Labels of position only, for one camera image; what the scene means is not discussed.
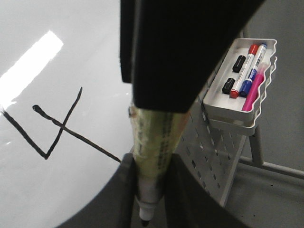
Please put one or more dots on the black marker cap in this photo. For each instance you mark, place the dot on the black marker cap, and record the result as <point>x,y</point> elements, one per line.
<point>238,64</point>
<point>228,85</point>

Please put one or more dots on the blue capped whiteboard marker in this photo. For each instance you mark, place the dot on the blue capped whiteboard marker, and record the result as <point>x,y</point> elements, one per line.
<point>245,88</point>

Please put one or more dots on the grey metal stand leg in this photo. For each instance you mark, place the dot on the grey metal stand leg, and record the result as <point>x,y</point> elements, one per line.
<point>257,159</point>

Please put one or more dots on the red capped whiteboard marker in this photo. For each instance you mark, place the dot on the red capped whiteboard marker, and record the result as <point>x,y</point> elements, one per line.
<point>234,92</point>

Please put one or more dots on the white wavy-edged marker tray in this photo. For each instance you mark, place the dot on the white wavy-edged marker tray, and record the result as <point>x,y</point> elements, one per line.
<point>233,102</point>

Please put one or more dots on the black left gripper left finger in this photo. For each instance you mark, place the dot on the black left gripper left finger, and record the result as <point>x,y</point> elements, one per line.
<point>112,207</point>

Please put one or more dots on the pink highlighter pen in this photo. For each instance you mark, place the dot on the pink highlighter pen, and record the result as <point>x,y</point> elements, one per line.
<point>253,93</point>

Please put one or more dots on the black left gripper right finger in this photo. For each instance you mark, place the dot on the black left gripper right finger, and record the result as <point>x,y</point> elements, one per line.
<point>188,205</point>

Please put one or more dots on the white whiteboard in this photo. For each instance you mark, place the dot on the white whiteboard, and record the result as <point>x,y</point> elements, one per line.
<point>62,55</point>

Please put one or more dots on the white perforated pegboard panel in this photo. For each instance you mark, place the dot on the white perforated pegboard panel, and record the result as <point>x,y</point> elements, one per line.
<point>211,155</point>

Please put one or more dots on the white whiteboard marker with tape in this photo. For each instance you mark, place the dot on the white whiteboard marker with tape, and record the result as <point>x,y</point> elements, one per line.
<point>156,135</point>

